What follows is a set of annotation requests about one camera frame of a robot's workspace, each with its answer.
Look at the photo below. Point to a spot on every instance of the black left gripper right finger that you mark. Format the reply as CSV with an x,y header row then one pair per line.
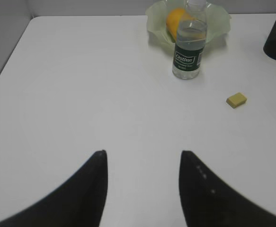
x,y
207,201

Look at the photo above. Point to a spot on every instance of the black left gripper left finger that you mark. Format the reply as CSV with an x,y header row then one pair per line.
x,y
78,202

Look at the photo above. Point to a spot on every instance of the clear water bottle green label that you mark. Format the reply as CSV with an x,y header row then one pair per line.
x,y
190,40

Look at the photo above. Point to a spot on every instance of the yellow mango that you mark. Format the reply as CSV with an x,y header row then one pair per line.
x,y
173,20

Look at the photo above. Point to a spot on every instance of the yellow eraser behind bottle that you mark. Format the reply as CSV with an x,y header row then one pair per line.
x,y
236,100

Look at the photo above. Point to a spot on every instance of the green wavy glass plate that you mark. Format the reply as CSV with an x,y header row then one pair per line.
x,y
218,22

